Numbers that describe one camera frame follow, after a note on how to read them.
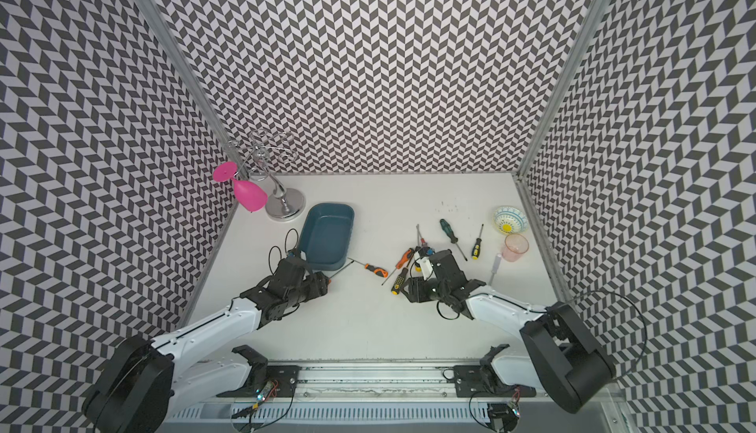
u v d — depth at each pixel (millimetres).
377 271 911
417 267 935
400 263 937
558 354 419
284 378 721
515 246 923
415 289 755
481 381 665
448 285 680
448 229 1010
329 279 890
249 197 955
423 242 990
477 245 963
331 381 742
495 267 935
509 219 1019
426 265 805
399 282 889
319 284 787
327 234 996
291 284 670
